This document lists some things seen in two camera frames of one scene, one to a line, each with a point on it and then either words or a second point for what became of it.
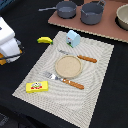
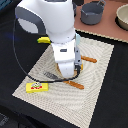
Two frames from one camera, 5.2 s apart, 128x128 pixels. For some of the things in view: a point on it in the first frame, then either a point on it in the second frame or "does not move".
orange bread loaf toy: [4, 61] → [64, 76]
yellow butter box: [37, 86] does not move
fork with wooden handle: [66, 81] does not move
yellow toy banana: [44, 39] does not move
